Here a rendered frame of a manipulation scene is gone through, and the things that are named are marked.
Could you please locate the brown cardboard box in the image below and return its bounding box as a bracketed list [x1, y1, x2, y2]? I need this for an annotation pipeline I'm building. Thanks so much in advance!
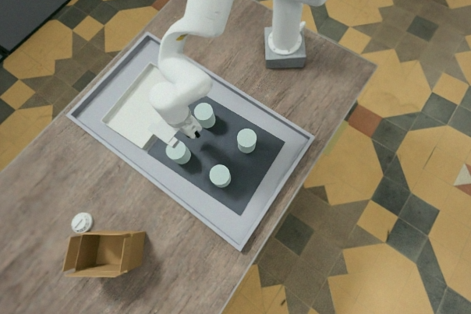
[62, 231, 146, 277]

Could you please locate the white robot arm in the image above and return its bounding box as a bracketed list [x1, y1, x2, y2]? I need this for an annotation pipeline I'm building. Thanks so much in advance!
[147, 0, 327, 149]

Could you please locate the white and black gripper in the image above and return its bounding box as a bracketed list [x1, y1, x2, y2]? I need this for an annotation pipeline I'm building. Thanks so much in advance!
[179, 115, 202, 139]

